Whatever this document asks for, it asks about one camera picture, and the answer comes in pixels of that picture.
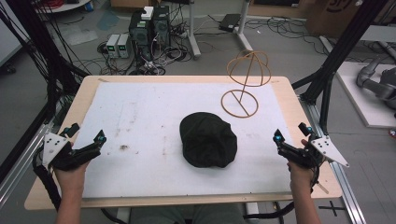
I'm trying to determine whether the tangle of floor cables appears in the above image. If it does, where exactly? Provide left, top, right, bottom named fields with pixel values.
left=74, top=8, right=194, bottom=77

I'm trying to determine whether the black computer tower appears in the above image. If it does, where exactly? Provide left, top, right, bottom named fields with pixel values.
left=128, top=8, right=154, bottom=62
left=151, top=5, right=172, bottom=48

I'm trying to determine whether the cardboard box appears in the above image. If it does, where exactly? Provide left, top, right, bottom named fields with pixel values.
left=304, top=0, right=396, bottom=39

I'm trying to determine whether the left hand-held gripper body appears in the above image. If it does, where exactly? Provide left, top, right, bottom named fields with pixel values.
left=32, top=132, right=103, bottom=172

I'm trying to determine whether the black sleeved gripper cable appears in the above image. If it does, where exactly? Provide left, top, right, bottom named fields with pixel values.
left=32, top=146, right=63, bottom=213
left=242, top=164, right=325, bottom=220

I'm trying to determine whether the black flat box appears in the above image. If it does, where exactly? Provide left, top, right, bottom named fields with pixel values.
left=218, top=13, right=242, bottom=34

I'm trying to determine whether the white box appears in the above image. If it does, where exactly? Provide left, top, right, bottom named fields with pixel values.
left=140, top=6, right=155, bottom=21

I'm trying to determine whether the grey power supply unit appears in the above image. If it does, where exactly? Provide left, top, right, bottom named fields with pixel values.
left=117, top=33, right=131, bottom=60
left=106, top=33, right=121, bottom=59

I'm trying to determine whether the aluminium rail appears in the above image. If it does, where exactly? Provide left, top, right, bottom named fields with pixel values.
left=298, top=96, right=368, bottom=224
left=0, top=102, right=64, bottom=209

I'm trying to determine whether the person's right hand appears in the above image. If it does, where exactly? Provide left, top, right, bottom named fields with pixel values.
left=286, top=138, right=316, bottom=189

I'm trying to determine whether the black cap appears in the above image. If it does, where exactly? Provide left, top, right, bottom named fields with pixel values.
left=178, top=111, right=238, bottom=169

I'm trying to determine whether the person's left hand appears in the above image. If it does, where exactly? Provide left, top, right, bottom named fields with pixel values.
left=51, top=141, right=92, bottom=191

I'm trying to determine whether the black frame post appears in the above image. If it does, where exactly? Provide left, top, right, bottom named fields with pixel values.
left=6, top=0, right=90, bottom=125
left=291, top=0, right=390, bottom=135

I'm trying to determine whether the white table mat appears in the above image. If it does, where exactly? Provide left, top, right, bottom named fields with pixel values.
left=72, top=81, right=295, bottom=200

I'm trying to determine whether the white desk leg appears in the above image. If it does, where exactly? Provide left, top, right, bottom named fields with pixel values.
left=186, top=0, right=202, bottom=61
left=233, top=0, right=254, bottom=52

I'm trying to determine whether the white floor platform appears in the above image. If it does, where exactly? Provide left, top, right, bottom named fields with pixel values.
left=335, top=61, right=396, bottom=129

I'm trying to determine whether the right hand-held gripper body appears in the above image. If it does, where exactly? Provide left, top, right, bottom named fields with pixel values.
left=277, top=133, right=350, bottom=171

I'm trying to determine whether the tan wire hat stand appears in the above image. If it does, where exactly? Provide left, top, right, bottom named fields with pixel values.
left=220, top=49, right=273, bottom=119

